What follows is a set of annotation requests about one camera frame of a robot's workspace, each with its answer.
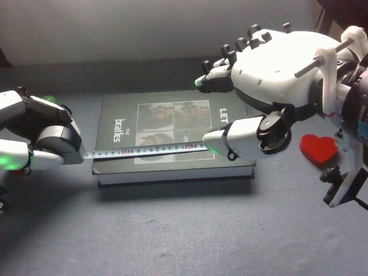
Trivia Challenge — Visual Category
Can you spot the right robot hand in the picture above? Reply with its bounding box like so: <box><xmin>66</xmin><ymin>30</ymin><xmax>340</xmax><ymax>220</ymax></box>
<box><xmin>194</xmin><ymin>22</ymin><xmax>340</xmax><ymax>163</ymax></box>

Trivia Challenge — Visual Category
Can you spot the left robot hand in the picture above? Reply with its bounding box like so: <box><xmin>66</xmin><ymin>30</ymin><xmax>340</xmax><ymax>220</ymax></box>
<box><xmin>0</xmin><ymin>87</ymin><xmax>86</xmax><ymax>175</ymax></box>

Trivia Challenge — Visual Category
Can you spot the grey white tape measure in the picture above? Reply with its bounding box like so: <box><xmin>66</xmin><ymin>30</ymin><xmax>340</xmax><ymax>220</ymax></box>
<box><xmin>36</xmin><ymin>125</ymin><xmax>208</xmax><ymax>165</ymax></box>

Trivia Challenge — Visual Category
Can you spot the black Beatles book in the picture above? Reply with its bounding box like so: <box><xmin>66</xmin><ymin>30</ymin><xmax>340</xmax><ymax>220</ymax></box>
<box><xmin>91</xmin><ymin>90</ymin><xmax>256</xmax><ymax>189</ymax></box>

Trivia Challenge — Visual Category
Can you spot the green cylinder block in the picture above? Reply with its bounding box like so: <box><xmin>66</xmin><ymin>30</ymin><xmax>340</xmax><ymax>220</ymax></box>
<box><xmin>41</xmin><ymin>94</ymin><xmax>60</xmax><ymax>106</ymax></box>

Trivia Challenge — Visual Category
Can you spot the dark wooden chair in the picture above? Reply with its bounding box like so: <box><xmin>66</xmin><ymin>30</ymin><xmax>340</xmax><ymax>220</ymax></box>
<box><xmin>315</xmin><ymin>0</ymin><xmax>368</xmax><ymax>44</ymax></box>

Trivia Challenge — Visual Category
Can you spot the red heart block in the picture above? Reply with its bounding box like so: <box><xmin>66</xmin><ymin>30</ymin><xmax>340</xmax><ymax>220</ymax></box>
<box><xmin>299</xmin><ymin>134</ymin><xmax>338</xmax><ymax>168</ymax></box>

